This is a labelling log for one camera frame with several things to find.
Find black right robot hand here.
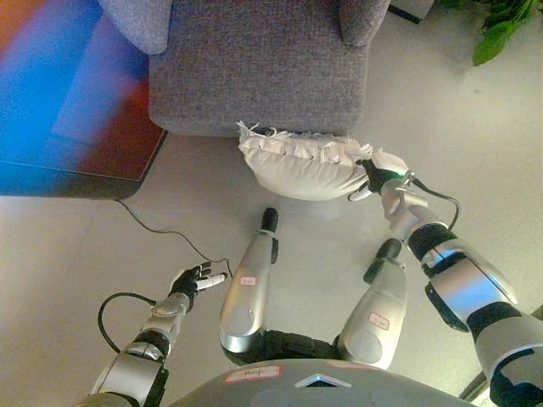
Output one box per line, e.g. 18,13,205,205
348,159,398,201

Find silver right robot leg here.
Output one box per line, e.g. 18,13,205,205
334,238,408,370

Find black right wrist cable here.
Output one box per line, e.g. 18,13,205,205
406,171,462,230

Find thin black floor cable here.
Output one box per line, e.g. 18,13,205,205
115,198,233,279

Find grey fabric tub armchair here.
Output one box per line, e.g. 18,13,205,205
98,0,391,137

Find cream fringed throw pillow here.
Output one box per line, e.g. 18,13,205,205
236,120,411,201

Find silver left robot leg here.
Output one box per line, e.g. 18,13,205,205
218,207,281,365

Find dark wooden table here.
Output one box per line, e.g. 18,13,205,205
0,0,169,200

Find green leafy potted plant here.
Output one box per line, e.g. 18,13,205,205
440,0,543,67

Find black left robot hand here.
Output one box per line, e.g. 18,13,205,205
168,261,229,313

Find silver robot leg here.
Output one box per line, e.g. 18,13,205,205
334,238,408,370
218,207,281,365

